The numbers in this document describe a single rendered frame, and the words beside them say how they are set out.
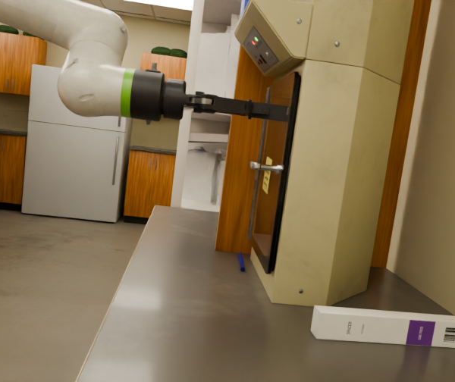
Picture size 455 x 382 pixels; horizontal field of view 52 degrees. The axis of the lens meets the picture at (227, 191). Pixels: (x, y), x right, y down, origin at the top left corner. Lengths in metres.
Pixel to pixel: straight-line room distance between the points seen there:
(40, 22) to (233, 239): 0.71
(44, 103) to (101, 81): 5.13
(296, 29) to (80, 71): 0.40
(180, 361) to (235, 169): 0.68
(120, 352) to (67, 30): 0.59
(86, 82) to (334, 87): 0.45
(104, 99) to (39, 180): 5.19
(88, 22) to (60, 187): 5.09
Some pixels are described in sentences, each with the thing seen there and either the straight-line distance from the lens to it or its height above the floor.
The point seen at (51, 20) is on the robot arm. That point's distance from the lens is 0.97.
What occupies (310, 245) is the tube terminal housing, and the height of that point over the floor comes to 1.06.
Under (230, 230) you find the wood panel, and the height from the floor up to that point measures 1.00.
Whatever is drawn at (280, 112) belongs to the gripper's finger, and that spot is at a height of 1.31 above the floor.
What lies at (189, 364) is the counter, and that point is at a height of 0.94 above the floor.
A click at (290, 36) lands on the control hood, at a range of 0.90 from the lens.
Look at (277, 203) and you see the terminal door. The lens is 0.90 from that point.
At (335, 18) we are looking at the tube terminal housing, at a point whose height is 1.49.
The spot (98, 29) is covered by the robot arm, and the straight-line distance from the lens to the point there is 0.96.
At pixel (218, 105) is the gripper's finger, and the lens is 0.86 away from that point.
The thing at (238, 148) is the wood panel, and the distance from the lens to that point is 1.24.
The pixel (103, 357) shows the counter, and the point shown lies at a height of 0.94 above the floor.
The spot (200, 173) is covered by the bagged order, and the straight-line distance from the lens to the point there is 2.26.
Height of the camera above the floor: 1.25
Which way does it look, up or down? 7 degrees down
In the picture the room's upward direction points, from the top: 7 degrees clockwise
